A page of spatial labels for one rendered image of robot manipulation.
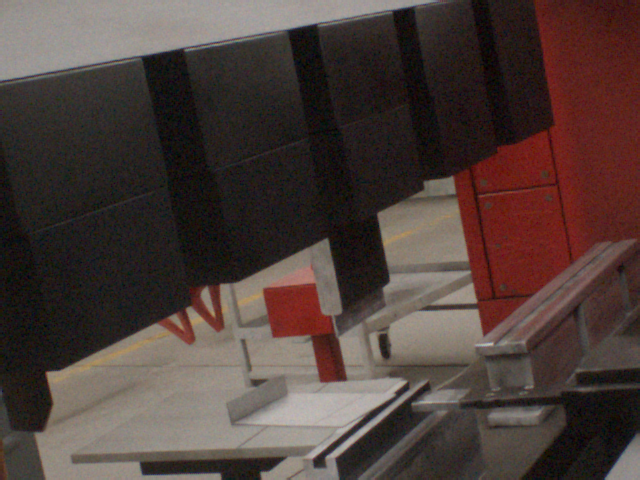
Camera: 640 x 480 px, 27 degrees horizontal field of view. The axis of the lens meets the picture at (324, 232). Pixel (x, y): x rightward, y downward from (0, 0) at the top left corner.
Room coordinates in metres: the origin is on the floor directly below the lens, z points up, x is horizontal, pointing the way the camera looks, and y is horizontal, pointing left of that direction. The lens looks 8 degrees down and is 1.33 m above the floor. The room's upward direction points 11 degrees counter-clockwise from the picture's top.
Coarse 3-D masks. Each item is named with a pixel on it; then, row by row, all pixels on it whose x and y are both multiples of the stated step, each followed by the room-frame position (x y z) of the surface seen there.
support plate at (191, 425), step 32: (320, 384) 1.28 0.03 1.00; (352, 384) 1.26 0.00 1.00; (384, 384) 1.23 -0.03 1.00; (160, 416) 1.28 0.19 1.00; (192, 416) 1.26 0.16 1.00; (224, 416) 1.23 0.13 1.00; (96, 448) 1.21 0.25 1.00; (128, 448) 1.19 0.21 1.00; (160, 448) 1.17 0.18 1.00; (192, 448) 1.15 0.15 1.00; (224, 448) 1.13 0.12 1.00; (256, 448) 1.11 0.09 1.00; (288, 448) 1.10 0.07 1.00
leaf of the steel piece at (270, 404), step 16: (272, 384) 1.25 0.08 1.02; (240, 400) 1.21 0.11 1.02; (256, 400) 1.23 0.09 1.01; (272, 400) 1.25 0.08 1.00; (288, 400) 1.24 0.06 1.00; (304, 400) 1.23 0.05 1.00; (320, 400) 1.21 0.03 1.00; (336, 400) 1.20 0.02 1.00; (352, 400) 1.19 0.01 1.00; (240, 416) 1.21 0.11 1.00; (256, 416) 1.20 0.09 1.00; (272, 416) 1.19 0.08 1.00; (288, 416) 1.18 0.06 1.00; (304, 416) 1.17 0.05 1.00; (320, 416) 1.16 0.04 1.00
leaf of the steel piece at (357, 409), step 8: (360, 400) 1.19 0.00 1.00; (368, 400) 1.18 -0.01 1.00; (376, 400) 1.18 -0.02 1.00; (384, 400) 1.17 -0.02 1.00; (344, 408) 1.17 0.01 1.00; (352, 408) 1.17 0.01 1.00; (360, 408) 1.16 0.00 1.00; (368, 408) 1.16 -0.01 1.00; (328, 416) 1.16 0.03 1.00; (336, 416) 1.15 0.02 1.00; (344, 416) 1.15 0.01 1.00; (352, 416) 1.14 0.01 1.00; (360, 416) 1.14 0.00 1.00; (320, 424) 1.14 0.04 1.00; (328, 424) 1.13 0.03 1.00; (336, 424) 1.13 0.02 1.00; (344, 424) 1.12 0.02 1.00
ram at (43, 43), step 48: (0, 0) 0.77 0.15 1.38; (48, 0) 0.80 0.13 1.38; (96, 0) 0.84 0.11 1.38; (144, 0) 0.89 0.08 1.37; (192, 0) 0.94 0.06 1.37; (240, 0) 0.99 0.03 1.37; (288, 0) 1.06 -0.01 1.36; (336, 0) 1.13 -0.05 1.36; (384, 0) 1.21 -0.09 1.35; (432, 0) 1.31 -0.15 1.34; (0, 48) 0.76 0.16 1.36; (48, 48) 0.79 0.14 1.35; (96, 48) 0.83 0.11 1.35; (144, 48) 0.88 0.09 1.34
